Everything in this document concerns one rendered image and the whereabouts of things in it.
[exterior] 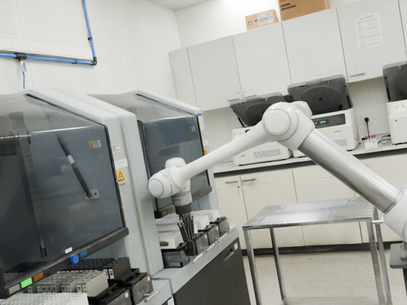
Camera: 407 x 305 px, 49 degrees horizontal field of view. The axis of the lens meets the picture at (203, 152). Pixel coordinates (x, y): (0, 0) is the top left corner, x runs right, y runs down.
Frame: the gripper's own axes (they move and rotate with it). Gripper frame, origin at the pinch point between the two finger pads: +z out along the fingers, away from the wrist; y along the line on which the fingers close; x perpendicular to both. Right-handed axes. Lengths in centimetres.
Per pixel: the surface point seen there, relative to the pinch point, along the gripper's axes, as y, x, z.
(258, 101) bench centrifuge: -247, -29, -69
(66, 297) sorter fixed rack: 69, -11, -6
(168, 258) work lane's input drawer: 6.7, -8.7, 1.9
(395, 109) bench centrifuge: -234, 90, -39
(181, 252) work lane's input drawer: 6.1, -1.5, -0.3
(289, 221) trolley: -26.4, 39.8, -2.0
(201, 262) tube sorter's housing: -10.5, -1.6, 10.6
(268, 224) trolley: -24.8, 30.2, -2.0
